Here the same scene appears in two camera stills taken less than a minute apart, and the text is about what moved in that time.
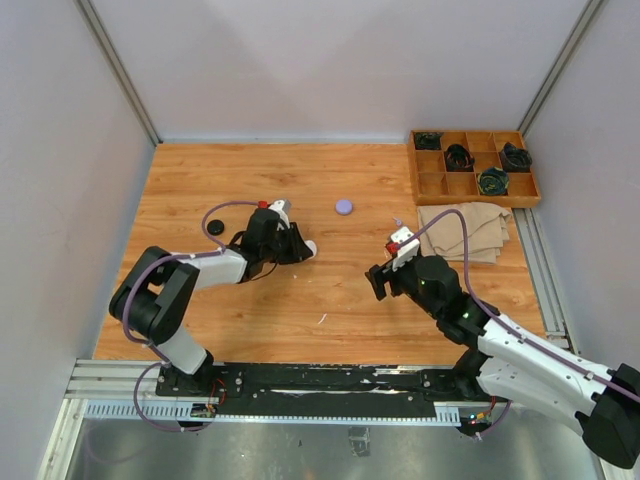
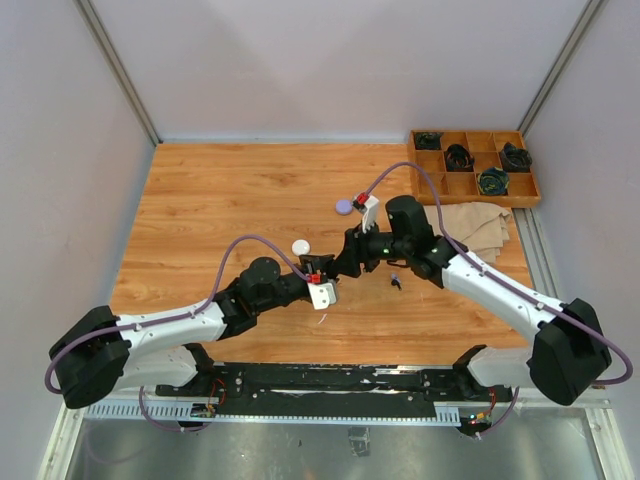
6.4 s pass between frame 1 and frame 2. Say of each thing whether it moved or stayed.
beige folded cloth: stayed
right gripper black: moved
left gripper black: moved
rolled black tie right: stayed
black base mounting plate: stayed
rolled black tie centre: stayed
